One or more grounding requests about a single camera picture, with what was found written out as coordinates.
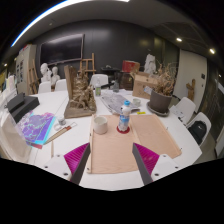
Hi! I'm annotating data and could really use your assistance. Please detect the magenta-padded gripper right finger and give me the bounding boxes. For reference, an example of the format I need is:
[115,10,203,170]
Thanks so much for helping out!
[131,142,181,187]

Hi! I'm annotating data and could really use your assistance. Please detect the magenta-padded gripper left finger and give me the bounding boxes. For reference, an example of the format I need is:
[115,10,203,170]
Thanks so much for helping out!
[43,142,92,186]

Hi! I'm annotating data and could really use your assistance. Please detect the white drink bottle blue cap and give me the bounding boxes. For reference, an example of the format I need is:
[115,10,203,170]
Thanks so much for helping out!
[117,99,132,133]

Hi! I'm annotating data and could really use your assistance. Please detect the tan wooden table mat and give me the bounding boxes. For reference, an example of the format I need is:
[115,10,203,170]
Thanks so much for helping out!
[85,113,183,175]

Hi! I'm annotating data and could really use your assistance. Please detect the small paint jar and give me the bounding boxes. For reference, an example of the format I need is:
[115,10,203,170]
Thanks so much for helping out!
[57,114,67,127]

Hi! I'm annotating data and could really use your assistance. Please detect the white cup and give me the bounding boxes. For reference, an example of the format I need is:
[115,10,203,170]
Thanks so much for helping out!
[93,114,109,135]

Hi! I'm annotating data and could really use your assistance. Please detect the grey plant saucer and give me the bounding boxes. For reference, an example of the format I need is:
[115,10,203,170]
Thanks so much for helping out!
[145,101,171,118]

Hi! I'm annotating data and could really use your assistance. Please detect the small glass cup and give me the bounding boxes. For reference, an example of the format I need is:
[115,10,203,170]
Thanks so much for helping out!
[132,97,142,108]

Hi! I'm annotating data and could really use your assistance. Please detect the white chair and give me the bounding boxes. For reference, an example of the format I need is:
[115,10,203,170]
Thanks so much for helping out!
[54,78,68,92]
[37,80,53,94]
[185,111,212,148]
[89,73,109,88]
[175,96,197,126]

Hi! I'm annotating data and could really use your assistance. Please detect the dried plant in grey pot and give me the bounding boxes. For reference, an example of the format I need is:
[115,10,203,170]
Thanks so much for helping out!
[148,63,177,114]

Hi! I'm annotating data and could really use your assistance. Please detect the brown sculpture on wooden base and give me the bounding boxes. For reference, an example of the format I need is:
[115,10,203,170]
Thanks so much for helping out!
[63,64,98,119]

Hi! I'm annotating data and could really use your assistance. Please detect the white canvas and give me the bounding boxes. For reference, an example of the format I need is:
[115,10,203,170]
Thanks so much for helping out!
[0,109,33,164]

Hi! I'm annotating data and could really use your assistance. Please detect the newspaper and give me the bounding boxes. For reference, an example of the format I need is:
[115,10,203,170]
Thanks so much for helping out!
[99,90,141,116]

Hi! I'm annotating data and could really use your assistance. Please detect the black box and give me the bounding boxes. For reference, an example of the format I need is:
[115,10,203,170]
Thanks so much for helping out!
[9,95,41,124]
[6,92,26,113]

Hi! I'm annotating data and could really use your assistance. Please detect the clear spray bottle green label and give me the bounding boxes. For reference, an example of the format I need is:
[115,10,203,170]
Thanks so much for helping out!
[94,79,102,98]

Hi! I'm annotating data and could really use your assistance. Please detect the cardboard box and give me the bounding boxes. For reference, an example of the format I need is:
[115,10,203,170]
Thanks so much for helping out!
[132,71,159,100]

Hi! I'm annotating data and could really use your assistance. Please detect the white plaster bust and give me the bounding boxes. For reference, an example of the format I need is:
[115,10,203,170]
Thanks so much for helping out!
[50,65,62,88]
[39,62,53,84]

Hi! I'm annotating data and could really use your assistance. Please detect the wooden easel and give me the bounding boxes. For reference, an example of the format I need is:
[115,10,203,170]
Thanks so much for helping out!
[28,59,40,95]
[79,52,97,79]

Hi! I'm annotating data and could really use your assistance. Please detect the red box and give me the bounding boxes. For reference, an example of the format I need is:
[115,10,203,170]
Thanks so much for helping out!
[121,59,141,73]

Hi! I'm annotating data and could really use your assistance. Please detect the white plaster figure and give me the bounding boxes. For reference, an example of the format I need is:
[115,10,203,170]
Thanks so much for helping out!
[143,53,157,75]

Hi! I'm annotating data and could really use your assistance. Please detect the pale cabinet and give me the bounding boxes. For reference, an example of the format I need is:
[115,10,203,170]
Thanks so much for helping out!
[14,44,38,96]

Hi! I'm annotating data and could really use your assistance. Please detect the long ceiling light panel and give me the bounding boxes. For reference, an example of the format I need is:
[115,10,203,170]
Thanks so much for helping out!
[10,0,131,48]

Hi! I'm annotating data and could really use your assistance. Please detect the wooden handled palette knife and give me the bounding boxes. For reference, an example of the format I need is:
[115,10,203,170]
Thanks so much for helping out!
[43,121,78,145]

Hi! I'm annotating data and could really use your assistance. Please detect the wooden wall figure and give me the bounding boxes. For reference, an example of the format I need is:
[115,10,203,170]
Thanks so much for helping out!
[185,78,197,102]

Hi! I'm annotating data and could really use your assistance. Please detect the black wall screen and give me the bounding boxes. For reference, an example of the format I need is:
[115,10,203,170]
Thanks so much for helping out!
[39,33,84,66]

